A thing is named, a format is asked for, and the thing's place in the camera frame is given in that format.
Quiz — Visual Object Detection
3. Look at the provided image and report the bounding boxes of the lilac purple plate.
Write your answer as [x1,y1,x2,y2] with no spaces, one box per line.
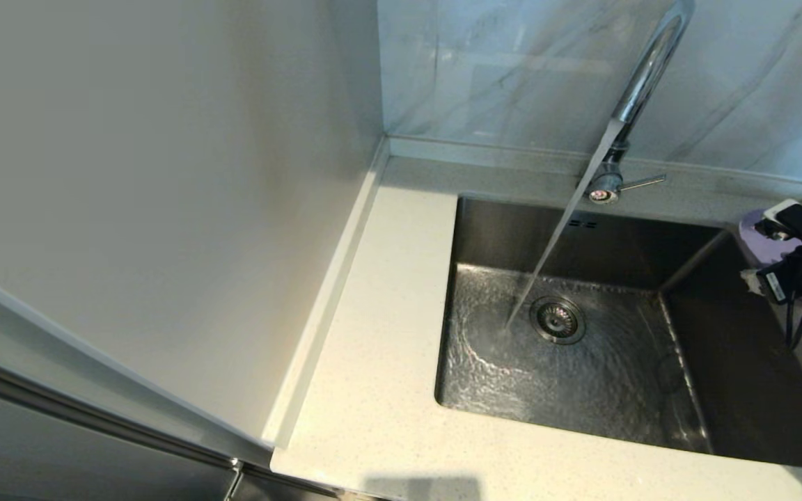
[739,207,802,312]

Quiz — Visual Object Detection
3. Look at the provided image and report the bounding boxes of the chrome faucet lever handle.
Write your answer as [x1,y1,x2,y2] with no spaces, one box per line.
[617,174,667,193]

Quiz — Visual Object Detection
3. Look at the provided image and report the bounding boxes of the stainless steel sink basin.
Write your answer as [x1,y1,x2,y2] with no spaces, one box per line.
[434,193,802,468]

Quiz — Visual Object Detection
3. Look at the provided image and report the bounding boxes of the clear running water stream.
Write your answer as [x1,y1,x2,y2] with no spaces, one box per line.
[505,120,623,328]

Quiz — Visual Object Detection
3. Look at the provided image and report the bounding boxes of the round metal drain strainer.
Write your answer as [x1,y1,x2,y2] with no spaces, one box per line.
[529,296,587,346]

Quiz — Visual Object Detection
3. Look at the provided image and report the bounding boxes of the chrome gooseneck faucet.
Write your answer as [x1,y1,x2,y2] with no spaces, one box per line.
[577,0,694,206]

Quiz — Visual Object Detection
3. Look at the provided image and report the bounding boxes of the white tall cabinet side panel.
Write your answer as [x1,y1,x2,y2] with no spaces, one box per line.
[0,0,385,468]

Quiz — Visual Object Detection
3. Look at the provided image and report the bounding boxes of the stainless steel appliance door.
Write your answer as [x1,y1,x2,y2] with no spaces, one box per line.
[0,348,346,501]

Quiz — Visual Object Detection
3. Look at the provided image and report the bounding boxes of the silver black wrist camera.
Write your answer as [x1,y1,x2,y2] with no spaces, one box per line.
[755,200,802,244]

